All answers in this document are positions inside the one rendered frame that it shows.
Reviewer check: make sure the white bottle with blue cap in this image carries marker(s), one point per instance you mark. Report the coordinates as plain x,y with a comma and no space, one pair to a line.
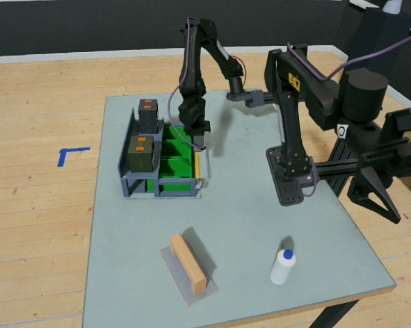
282,266

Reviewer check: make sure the sanding float with tan handle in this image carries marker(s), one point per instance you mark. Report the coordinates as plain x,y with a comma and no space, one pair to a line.
189,274

